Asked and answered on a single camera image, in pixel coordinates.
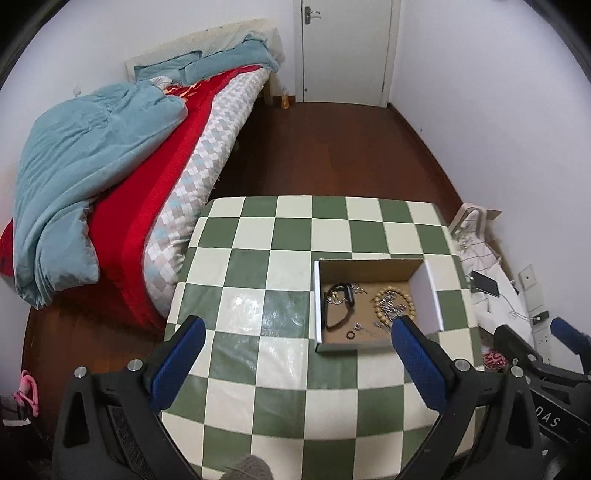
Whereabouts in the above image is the thick silver chain bracelet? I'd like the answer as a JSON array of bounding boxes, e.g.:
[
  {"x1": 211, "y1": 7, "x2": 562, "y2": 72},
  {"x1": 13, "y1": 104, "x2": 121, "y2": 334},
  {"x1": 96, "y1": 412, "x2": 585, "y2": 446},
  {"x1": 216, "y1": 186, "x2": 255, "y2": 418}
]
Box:
[{"x1": 378, "y1": 292, "x2": 410, "y2": 328}]

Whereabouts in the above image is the wooden bead bracelet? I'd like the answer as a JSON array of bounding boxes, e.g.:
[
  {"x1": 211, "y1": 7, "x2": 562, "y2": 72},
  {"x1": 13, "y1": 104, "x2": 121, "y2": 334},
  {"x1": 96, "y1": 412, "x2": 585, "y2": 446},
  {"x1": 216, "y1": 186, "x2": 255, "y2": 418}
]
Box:
[{"x1": 372, "y1": 285, "x2": 418, "y2": 324}]

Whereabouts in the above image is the thin silver necklace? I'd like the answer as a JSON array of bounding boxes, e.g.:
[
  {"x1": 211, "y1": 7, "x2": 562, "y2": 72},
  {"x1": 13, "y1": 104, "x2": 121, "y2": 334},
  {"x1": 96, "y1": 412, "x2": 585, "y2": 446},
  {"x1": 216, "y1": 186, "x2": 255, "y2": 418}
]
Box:
[{"x1": 352, "y1": 321, "x2": 394, "y2": 338}]

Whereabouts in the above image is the black wristband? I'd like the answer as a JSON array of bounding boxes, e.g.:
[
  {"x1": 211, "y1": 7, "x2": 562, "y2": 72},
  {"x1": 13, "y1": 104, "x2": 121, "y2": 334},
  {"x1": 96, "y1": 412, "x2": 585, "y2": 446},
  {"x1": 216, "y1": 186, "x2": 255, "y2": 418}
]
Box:
[{"x1": 322, "y1": 282, "x2": 356, "y2": 332}]

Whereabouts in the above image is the white red plastic bag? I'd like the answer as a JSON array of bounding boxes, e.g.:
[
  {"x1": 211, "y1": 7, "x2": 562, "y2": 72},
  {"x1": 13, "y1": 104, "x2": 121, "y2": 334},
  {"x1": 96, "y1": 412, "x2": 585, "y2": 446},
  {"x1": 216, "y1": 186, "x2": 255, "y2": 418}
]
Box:
[{"x1": 482, "y1": 349, "x2": 507, "y2": 371}]

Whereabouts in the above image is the black charger plug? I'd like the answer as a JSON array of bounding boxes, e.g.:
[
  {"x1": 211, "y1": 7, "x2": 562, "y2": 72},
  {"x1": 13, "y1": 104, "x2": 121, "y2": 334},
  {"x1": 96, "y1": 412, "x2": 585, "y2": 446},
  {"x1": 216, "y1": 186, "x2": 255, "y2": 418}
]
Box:
[{"x1": 532, "y1": 310, "x2": 549, "y2": 326}]

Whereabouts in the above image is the black smartphone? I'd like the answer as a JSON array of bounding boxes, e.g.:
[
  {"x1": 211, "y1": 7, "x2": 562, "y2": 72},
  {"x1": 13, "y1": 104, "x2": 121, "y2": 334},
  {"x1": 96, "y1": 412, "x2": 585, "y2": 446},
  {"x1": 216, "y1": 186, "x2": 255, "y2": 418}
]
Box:
[{"x1": 468, "y1": 271, "x2": 500, "y2": 298}]

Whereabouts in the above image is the pink slipper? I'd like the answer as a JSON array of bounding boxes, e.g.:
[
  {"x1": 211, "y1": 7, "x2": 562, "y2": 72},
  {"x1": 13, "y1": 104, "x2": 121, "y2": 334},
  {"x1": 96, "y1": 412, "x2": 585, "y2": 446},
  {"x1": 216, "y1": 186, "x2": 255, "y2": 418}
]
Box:
[{"x1": 13, "y1": 370, "x2": 39, "y2": 418}]

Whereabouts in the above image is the green white checkered tablecloth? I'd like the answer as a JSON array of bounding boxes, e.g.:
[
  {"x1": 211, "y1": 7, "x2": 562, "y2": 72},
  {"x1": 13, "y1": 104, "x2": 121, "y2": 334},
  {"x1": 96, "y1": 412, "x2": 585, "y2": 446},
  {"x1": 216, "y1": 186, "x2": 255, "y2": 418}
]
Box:
[{"x1": 161, "y1": 196, "x2": 481, "y2": 479}]

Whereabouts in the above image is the white cardboard box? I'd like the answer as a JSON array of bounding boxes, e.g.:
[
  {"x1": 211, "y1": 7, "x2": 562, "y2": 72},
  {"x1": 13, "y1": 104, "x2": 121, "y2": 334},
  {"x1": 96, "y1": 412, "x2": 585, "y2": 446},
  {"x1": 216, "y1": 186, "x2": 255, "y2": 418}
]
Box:
[{"x1": 312, "y1": 258, "x2": 444, "y2": 353}]

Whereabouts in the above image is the red bed cover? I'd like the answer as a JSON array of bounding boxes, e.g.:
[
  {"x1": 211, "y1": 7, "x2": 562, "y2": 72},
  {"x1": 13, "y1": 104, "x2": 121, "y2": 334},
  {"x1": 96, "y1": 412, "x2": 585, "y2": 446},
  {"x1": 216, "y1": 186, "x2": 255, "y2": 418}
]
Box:
[{"x1": 1, "y1": 67, "x2": 247, "y2": 331}]

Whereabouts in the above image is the teal blanket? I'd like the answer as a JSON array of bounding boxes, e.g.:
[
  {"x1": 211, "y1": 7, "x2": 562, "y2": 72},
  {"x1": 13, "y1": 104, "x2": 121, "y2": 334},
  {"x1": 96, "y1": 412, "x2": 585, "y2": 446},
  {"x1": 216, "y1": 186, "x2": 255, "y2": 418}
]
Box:
[{"x1": 13, "y1": 81, "x2": 188, "y2": 309}]

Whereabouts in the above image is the orange bottle by door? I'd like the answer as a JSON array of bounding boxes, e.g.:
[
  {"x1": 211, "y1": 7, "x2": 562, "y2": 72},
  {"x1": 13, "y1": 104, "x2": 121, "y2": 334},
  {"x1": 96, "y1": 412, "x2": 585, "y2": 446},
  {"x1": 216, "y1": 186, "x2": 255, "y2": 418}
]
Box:
[{"x1": 280, "y1": 90, "x2": 290, "y2": 110}]

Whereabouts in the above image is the white door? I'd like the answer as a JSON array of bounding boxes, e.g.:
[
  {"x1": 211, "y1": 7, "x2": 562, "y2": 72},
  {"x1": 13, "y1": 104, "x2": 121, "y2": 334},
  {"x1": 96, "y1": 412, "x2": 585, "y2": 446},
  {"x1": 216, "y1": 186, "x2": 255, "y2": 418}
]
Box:
[{"x1": 303, "y1": 0, "x2": 394, "y2": 106}]

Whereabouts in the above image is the checkered mattress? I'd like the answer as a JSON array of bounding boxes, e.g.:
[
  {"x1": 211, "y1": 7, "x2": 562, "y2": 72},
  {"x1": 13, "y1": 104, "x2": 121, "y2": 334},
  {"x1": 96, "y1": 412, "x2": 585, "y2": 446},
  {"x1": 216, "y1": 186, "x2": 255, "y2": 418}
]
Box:
[{"x1": 143, "y1": 67, "x2": 270, "y2": 317}]

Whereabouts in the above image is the teal pillow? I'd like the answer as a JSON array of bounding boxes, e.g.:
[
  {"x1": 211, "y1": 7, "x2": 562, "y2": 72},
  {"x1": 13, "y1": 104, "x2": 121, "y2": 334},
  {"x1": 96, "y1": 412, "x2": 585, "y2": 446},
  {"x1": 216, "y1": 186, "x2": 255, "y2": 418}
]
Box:
[{"x1": 134, "y1": 32, "x2": 280, "y2": 86}]

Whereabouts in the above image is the white wall socket strip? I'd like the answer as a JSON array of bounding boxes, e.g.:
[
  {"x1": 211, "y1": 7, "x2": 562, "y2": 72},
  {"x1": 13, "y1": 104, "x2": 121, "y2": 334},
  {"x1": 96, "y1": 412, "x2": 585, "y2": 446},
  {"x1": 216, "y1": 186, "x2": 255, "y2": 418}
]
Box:
[{"x1": 518, "y1": 265, "x2": 552, "y2": 363}]

